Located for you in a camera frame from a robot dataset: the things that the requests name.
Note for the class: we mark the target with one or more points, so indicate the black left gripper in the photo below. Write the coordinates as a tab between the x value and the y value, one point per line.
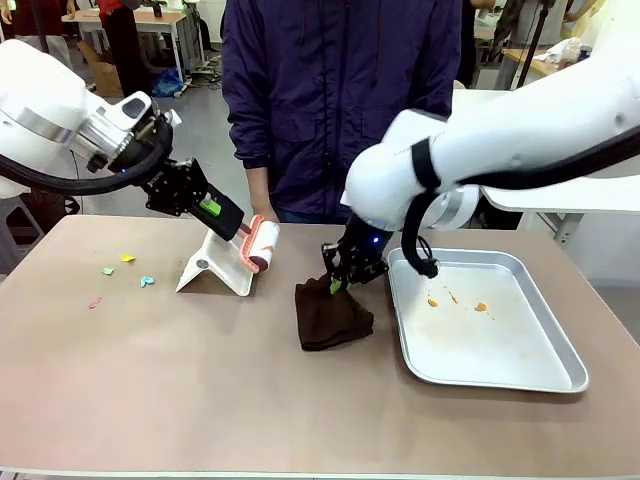
175	190

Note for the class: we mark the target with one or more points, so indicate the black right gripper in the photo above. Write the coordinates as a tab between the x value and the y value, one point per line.
362	242

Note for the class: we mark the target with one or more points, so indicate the dark brown cloth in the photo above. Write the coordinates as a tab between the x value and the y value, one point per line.
332	320

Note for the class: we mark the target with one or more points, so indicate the lint roller with pink frame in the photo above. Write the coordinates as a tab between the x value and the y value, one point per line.
262	240

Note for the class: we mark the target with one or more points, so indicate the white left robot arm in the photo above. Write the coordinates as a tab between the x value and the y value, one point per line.
45	100

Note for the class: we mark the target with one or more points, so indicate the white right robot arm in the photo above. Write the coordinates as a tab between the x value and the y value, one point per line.
525	135

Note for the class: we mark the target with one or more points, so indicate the person's right forearm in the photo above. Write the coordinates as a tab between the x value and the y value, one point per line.
259	182

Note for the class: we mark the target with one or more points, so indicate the person's right hand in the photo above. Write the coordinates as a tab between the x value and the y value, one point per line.
262	209

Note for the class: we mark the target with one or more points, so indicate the white folded plastic stand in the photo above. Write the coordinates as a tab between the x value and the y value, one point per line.
220	270

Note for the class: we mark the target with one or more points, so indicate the yellow paper scrap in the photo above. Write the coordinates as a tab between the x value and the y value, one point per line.
127	258

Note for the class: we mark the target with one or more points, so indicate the blue paper scrap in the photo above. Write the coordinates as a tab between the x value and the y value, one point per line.
146	281

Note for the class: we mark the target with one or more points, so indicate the blue plastic bag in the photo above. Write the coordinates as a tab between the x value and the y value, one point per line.
167	84

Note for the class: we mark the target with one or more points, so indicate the silver metal tray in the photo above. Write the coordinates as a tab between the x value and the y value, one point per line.
480	345

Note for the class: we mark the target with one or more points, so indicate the pink paper scrap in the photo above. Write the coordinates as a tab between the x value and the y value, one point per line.
95	303

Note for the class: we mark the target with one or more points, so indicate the brown cardboard box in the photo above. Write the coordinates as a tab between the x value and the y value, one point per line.
105	75

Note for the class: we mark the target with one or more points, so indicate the person's purple jacket torso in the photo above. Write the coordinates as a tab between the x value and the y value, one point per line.
340	90

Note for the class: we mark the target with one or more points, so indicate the bystander in red top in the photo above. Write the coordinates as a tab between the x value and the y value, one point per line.
125	45

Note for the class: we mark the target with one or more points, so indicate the orange-topped background table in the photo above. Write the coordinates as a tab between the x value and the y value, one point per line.
150	20

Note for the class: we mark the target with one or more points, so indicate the bystander in grey trousers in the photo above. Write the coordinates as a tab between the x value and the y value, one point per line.
35	20

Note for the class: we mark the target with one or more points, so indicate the wooden background bench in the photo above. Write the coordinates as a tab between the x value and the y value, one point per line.
535	65

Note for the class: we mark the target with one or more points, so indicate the black tripod pole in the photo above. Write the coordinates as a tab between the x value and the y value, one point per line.
532	40

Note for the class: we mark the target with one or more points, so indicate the white crumpled plastic bag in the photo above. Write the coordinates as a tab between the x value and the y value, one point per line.
562	50

